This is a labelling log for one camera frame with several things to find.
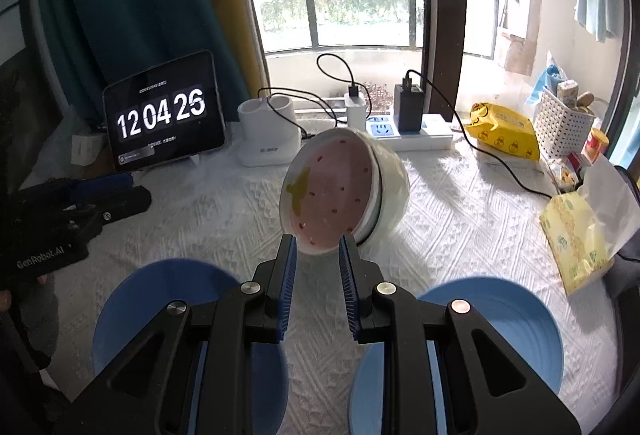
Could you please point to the white power strip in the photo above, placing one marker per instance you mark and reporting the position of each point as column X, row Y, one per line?
column 430, row 135

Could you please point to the dark grey cloth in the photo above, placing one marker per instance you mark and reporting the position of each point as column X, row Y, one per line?
column 627, row 265

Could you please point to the white textured tablecloth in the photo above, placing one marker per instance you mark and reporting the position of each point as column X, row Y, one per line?
column 450, row 225

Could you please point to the yellow and red jar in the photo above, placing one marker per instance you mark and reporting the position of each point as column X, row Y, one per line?
column 596, row 145

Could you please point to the light blue plate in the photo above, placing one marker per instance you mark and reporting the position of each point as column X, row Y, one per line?
column 500, row 315

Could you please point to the person's left hand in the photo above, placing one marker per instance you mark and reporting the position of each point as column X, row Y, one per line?
column 5, row 302

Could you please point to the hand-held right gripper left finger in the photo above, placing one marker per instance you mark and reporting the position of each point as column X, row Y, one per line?
column 287, row 285

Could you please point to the white charger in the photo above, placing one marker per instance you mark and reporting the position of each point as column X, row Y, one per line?
column 356, row 110

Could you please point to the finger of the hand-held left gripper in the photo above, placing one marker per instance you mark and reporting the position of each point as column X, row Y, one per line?
column 120, row 207
column 100, row 185

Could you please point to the blue bowl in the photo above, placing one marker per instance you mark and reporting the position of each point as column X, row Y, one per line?
column 130, row 305

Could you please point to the dark window frame post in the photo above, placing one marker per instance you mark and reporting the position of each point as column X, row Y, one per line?
column 442, row 15

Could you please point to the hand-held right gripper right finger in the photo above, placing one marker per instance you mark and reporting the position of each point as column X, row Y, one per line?
column 348, row 285

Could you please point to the yellow wet wipes pack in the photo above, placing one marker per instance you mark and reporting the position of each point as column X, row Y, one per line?
column 505, row 130

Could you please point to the tablet showing clock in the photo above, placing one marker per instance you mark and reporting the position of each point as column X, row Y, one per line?
column 160, row 115

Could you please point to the white plastic basket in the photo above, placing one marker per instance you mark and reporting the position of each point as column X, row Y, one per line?
column 560, row 125

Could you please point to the black charger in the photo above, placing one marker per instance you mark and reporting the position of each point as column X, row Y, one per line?
column 407, row 107

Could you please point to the small white box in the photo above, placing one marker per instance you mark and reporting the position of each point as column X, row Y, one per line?
column 87, row 150

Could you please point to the yellow curtain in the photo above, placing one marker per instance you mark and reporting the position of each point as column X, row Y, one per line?
column 230, row 25

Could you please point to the yellow tissue pack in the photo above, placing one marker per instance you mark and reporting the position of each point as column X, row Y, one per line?
column 570, row 240

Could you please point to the pink strawberry print bowl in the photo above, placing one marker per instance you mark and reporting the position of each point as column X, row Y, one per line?
column 330, row 185

